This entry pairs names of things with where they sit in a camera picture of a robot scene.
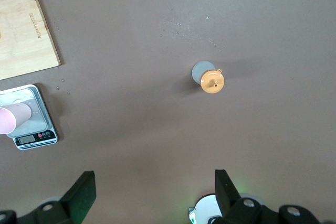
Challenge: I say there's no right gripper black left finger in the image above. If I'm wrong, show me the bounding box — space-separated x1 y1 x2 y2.
0 170 97 224

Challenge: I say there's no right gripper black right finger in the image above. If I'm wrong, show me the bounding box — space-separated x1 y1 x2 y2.
209 169 322 224

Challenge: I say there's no pink plastic cup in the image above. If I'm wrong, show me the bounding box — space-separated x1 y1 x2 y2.
0 102 33 135

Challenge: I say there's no clear sauce bottle orange cap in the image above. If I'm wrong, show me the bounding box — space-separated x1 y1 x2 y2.
191 60 226 95

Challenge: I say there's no silver digital kitchen scale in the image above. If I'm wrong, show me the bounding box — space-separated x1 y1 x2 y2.
0 84 58 151

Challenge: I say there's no wooden cutting board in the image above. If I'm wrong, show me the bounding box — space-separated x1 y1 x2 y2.
0 0 62 81

